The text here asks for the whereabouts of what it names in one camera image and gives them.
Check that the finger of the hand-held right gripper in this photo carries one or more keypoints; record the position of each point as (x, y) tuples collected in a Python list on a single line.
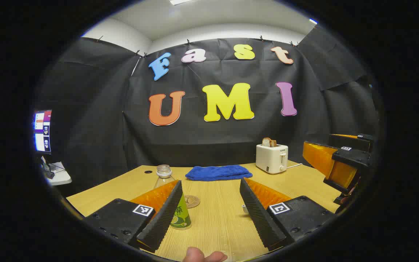
[(347, 142), (351, 158)]

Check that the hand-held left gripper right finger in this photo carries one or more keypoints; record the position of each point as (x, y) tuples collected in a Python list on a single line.
[(258, 218)]

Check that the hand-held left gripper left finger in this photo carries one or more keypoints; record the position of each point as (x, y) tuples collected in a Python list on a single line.
[(162, 222)]

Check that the white ceramic teacup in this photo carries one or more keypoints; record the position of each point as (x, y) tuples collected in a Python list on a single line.
[(244, 209)]

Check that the green label water bottle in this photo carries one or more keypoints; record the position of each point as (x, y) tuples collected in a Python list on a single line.
[(182, 218)]

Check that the round wooden coaster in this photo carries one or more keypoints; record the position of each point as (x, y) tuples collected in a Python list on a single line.
[(193, 202)]

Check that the white toaster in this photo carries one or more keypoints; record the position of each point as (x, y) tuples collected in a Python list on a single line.
[(269, 160)]

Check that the blue towel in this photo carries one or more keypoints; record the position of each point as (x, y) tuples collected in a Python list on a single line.
[(218, 173)]

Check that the brown bread slice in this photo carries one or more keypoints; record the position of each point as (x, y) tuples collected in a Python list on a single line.
[(273, 143)]

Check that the pale bread slice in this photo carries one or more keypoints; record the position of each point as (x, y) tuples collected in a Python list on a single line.
[(266, 142)]

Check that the black backdrop cloth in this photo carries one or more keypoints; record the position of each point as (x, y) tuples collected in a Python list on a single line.
[(231, 142)]

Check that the white side table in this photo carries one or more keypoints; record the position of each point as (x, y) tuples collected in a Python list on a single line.
[(59, 176)]

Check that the computer monitor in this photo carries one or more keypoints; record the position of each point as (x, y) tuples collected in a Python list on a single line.
[(43, 131)]

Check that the ceiling light panel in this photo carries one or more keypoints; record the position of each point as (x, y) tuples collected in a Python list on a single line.
[(179, 2)]

